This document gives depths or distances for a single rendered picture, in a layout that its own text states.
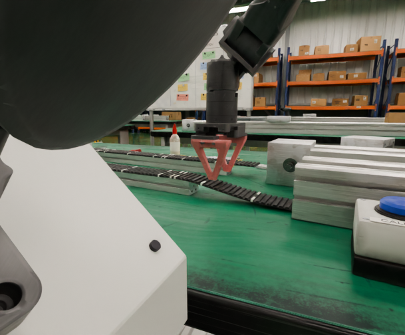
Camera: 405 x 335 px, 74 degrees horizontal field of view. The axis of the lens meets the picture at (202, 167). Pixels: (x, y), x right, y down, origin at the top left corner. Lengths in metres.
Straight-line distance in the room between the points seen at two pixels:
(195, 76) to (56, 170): 3.47
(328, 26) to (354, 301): 11.17
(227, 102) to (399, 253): 0.32
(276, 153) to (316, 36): 10.76
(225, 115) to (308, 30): 10.90
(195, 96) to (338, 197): 3.29
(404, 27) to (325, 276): 11.36
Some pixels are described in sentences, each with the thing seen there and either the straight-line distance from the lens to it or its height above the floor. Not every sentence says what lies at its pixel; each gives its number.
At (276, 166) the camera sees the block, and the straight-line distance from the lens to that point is 0.62.
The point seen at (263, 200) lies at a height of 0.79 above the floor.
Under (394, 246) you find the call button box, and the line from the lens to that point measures 0.32.
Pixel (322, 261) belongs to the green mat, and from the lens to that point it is 0.34.
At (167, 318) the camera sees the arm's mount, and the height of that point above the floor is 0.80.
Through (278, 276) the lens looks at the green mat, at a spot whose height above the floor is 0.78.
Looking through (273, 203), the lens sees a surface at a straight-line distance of 0.48.
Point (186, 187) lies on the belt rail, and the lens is 0.54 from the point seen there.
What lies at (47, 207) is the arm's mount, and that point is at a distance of 0.18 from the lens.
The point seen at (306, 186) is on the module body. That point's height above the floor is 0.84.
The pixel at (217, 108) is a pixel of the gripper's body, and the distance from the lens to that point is 0.48.
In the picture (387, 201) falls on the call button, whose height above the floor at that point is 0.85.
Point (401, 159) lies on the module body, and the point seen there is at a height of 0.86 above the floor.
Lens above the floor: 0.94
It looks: 12 degrees down
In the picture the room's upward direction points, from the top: straight up
